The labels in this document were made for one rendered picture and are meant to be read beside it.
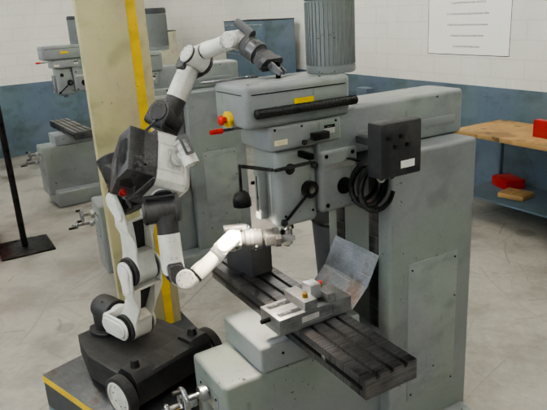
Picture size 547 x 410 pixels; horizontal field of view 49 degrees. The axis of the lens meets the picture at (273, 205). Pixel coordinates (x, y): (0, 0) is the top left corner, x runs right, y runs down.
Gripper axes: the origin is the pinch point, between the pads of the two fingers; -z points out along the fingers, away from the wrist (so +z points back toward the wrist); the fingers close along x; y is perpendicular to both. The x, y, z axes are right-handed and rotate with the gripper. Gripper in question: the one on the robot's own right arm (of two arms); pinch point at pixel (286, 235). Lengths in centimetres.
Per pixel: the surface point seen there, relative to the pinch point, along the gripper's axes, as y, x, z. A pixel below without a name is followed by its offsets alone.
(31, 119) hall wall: 70, 842, 315
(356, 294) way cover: 29.7, -1.6, -29.6
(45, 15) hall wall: -99, 863, 271
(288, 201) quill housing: -18.7, -10.9, 0.4
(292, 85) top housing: -64, -12, -2
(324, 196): -18.1, -6.5, -15.0
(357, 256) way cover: 17.0, 10.0, -33.5
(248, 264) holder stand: 23.7, 27.7, 14.8
